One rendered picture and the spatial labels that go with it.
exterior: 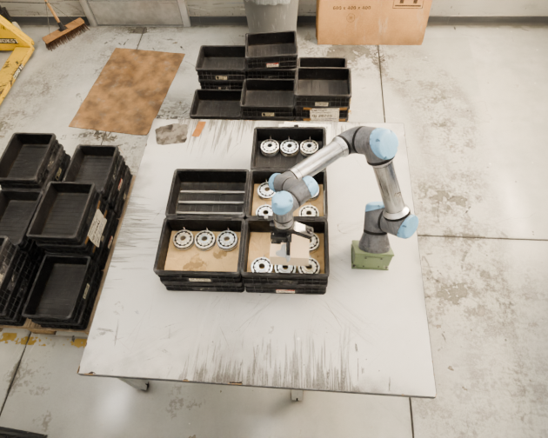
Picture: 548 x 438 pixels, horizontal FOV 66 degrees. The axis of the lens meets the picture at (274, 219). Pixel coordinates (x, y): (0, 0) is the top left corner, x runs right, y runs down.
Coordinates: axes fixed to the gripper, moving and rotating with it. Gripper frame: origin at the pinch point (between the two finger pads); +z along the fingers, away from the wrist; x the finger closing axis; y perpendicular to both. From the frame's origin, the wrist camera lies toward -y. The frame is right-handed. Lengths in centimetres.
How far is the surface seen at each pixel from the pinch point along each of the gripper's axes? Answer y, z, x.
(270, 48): 28, 60, -211
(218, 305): 35, 40, 13
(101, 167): 139, 71, -95
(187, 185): 59, 27, -49
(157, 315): 64, 39, 19
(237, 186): 31, 27, -50
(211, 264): 38.4, 26.7, -2.9
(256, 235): 18.5, 26.8, -19.6
